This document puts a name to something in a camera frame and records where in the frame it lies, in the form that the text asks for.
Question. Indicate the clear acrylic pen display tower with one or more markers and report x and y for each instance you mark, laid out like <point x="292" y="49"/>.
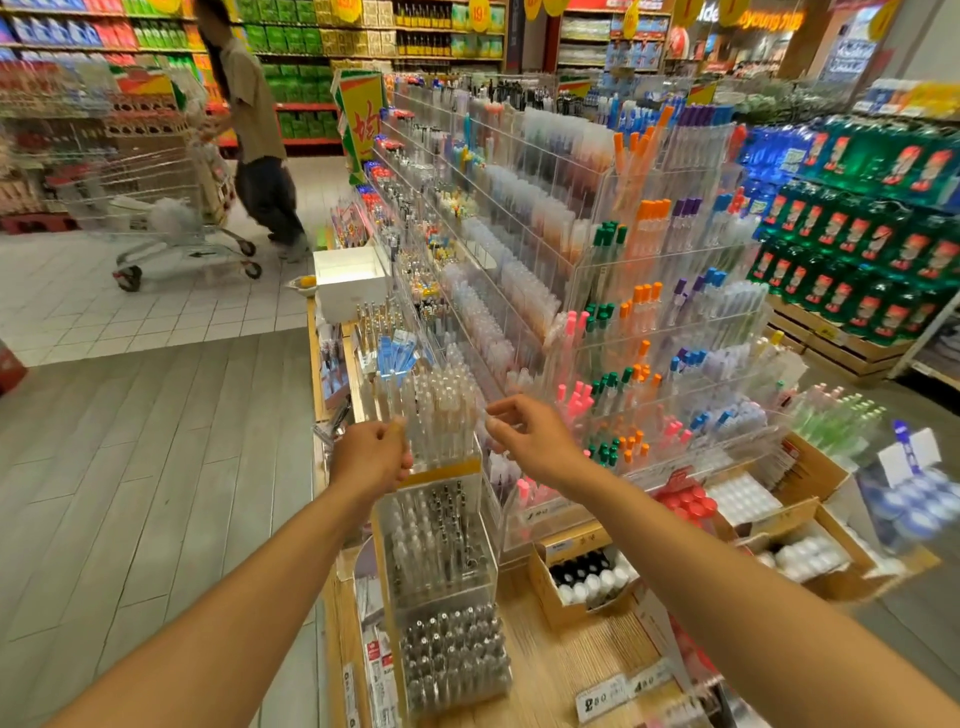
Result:
<point x="443" y="578"/>

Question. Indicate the tray of red-capped glue sticks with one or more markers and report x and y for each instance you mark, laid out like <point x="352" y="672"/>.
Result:
<point x="687" y="506"/>

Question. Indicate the cardboard box of white glue sticks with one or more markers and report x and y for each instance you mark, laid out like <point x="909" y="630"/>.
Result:
<point x="585" y="578"/>
<point x="810" y="558"/>
<point x="746" y="498"/>

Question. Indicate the bunch of blue-cap pens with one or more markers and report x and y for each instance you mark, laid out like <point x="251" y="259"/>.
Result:
<point x="396" y="354"/>

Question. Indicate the metal shopping cart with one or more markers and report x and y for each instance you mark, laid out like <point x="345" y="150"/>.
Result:
<point x="165" y="210"/>

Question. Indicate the red low goods shelf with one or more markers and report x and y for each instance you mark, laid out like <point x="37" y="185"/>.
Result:
<point x="11" y="368"/>

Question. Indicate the row of pale green bottles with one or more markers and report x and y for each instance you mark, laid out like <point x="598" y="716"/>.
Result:
<point x="840" y="420"/>

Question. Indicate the row of hanging stationery packets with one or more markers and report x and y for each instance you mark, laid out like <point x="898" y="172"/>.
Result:
<point x="333" y="383"/>

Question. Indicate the person's right hand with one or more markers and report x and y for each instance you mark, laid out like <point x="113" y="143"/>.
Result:
<point x="536" y="443"/>

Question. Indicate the white square box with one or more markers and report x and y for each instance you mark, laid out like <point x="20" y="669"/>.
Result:
<point x="350" y="282"/>

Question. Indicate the person's left hand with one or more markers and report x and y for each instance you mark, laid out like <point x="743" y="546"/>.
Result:
<point x="372" y="458"/>

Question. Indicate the white price tag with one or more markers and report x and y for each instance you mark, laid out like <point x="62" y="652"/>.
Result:
<point x="603" y="698"/>

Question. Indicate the green yellow promo sign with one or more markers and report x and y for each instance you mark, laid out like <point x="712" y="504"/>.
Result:
<point x="360" y="120"/>

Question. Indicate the person's right forearm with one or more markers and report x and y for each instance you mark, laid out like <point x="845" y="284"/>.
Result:
<point x="765" y="615"/>

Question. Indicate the person's left forearm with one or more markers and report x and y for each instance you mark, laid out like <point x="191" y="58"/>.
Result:
<point x="225" y="615"/>

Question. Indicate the stack of blue packets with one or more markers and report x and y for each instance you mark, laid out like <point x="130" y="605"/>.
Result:
<point x="777" y="158"/>

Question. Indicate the large tiered acrylic pen rack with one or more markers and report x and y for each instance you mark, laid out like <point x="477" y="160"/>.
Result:
<point x="578" y="503"/>

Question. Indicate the wall shelves of coloured bottles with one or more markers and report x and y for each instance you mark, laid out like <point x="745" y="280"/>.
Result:
<point x="315" y="38"/>

